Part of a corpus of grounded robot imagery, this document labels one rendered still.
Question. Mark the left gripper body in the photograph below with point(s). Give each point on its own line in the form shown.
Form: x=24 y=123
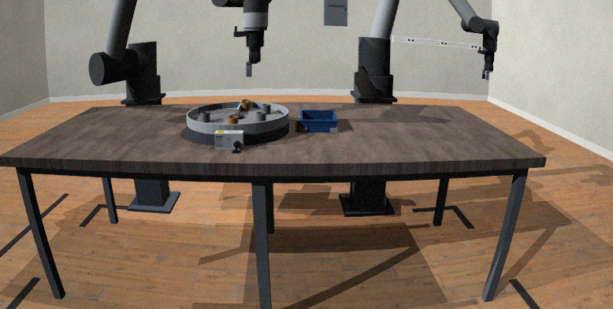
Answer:
x=488 y=45

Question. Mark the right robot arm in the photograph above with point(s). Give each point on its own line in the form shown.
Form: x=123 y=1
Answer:
x=139 y=61

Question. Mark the blue open crate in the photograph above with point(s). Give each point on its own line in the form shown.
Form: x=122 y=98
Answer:
x=318 y=120

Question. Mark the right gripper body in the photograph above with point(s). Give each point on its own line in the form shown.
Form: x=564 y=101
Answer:
x=254 y=24

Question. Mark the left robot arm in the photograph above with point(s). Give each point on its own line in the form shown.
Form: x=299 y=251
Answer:
x=374 y=52

